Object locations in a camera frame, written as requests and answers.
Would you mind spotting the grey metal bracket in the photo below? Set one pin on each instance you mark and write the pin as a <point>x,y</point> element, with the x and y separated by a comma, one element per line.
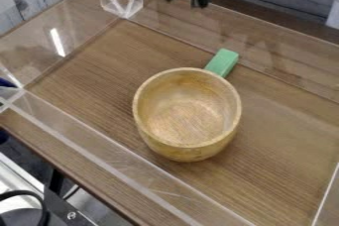
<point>62,213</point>

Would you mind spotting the blue object at edge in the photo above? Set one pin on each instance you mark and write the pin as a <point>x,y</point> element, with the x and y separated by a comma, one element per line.
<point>6,83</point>

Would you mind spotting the brown wooden bowl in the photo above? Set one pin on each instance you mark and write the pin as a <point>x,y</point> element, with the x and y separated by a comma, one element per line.
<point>187,111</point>

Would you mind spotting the black table leg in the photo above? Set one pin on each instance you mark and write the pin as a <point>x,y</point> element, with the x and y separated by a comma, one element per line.
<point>56,182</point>

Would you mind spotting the green rectangular block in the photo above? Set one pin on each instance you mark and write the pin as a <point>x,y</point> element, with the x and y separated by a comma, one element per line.
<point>223,62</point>

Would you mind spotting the clear acrylic enclosure wall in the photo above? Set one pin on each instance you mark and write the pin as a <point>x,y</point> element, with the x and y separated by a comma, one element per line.
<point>76,61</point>

